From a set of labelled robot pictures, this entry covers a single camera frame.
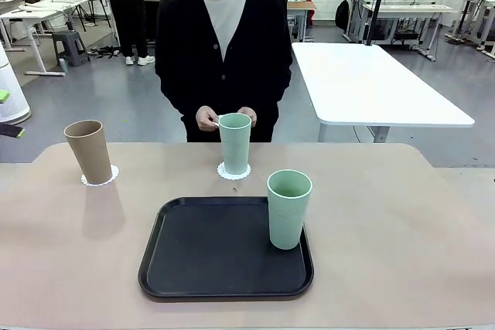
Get brown cup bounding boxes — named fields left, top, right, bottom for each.
left=63, top=119, right=114, bottom=185

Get green cup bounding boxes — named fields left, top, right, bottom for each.
left=266, top=168, right=313, bottom=250
left=218, top=112, right=253, bottom=175

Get person's right hand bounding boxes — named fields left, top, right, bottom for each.
left=195, top=104, right=222, bottom=131

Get person's left hand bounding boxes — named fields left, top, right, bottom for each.
left=238, top=106, right=259, bottom=128

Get grey plastic stool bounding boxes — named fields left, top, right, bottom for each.
left=50, top=29, right=91, bottom=67

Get white desk with papers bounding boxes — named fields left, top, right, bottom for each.
left=0, top=0, right=90, bottom=76

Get person in grey hoodie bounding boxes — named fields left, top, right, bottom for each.
left=92, top=0, right=156, bottom=66

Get person in black cardigan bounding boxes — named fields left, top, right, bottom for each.
left=154, top=0, right=294, bottom=143

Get black serving tray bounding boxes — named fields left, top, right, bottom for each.
left=138, top=196, right=315, bottom=301

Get wooden desk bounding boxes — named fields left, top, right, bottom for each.
left=286, top=0, right=318, bottom=43

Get black backpack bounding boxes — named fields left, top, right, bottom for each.
left=334, top=0, right=351, bottom=31

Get white table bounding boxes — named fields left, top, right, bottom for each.
left=291, top=42, right=476, bottom=142

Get black metal pole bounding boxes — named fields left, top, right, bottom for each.
left=364, top=0, right=390, bottom=46

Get white desk with equipment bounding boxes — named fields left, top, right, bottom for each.
left=359, top=0, right=459, bottom=61

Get black straps on floor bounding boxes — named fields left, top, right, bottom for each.
left=88, top=45, right=121, bottom=59

